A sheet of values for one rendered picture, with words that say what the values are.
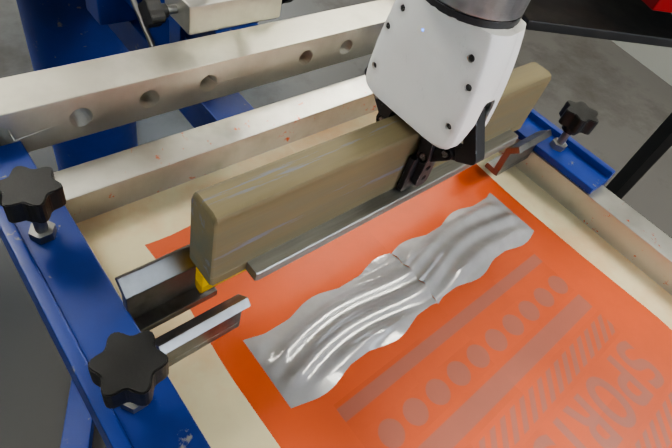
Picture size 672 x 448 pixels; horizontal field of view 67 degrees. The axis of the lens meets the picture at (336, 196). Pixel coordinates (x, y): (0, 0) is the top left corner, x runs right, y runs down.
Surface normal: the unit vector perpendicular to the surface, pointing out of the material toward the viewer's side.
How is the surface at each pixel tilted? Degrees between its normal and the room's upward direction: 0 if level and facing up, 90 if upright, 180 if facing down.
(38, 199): 0
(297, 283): 0
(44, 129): 90
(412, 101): 88
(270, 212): 90
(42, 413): 0
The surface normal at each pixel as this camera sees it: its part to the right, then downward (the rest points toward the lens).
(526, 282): 0.22, -0.66
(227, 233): 0.63, 0.66
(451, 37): -0.69, 0.35
